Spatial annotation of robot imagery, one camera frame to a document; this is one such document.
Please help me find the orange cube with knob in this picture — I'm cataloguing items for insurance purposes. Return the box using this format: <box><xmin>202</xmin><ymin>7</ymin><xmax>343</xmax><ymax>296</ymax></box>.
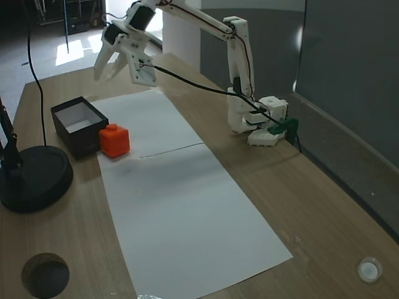
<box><xmin>99</xmin><ymin>123</ymin><xmax>130</xmax><ymax>160</ymax></box>

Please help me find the dark brown open box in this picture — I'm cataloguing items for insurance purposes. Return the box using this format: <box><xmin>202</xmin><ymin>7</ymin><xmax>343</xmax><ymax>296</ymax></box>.
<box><xmin>50</xmin><ymin>96</ymin><xmax>110</xmax><ymax>160</ymax></box>

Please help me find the background shelf rack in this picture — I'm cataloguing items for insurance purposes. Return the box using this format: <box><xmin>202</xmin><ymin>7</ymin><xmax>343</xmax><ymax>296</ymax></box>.
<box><xmin>36</xmin><ymin>0</ymin><xmax>107</xmax><ymax>35</ymax></box>

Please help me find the white pillar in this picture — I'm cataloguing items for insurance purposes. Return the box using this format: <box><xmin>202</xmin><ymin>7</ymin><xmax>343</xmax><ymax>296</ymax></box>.
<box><xmin>161</xmin><ymin>0</ymin><xmax>202</xmax><ymax>74</ymax></box>

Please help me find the white paper sheet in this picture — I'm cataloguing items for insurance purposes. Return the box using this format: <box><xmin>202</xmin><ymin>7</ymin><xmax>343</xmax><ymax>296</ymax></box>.
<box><xmin>89</xmin><ymin>90</ymin><xmax>206</xmax><ymax>161</ymax></box>
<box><xmin>96</xmin><ymin>143</ymin><xmax>294</xmax><ymax>299</ymax></box>

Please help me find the black desk lamp stand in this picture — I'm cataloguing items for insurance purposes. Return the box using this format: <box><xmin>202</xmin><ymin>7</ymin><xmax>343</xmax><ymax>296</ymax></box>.
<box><xmin>0</xmin><ymin>95</ymin><xmax>74</xmax><ymax>214</ymax></box>

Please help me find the green table clamp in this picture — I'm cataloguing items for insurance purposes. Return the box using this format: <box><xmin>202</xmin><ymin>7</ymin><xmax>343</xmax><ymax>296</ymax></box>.
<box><xmin>269</xmin><ymin>117</ymin><xmax>299</xmax><ymax>147</ymax></box>

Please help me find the dark grey desk partition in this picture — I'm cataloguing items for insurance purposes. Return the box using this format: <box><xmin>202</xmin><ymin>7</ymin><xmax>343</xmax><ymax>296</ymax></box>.
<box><xmin>282</xmin><ymin>0</ymin><xmax>399</xmax><ymax>247</ymax></box>

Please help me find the small white plastic cap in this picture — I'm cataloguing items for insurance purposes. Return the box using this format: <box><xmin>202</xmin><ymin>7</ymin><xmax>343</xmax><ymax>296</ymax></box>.
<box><xmin>357</xmin><ymin>256</ymin><xmax>383</xmax><ymax>283</ymax></box>

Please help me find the white gripper camera mount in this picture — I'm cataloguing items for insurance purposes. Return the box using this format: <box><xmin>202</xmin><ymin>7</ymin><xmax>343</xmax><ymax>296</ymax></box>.
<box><xmin>126</xmin><ymin>51</ymin><xmax>157</xmax><ymax>87</ymax></box>

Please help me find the black lamp cable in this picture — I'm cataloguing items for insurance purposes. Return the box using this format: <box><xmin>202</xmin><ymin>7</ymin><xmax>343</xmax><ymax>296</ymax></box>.
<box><xmin>26</xmin><ymin>0</ymin><xmax>48</xmax><ymax>148</ymax></box>

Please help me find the black camera cable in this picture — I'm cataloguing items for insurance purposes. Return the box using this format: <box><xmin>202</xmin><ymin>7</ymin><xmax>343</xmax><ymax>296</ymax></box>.
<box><xmin>139</xmin><ymin>63</ymin><xmax>302</xmax><ymax>154</ymax></box>

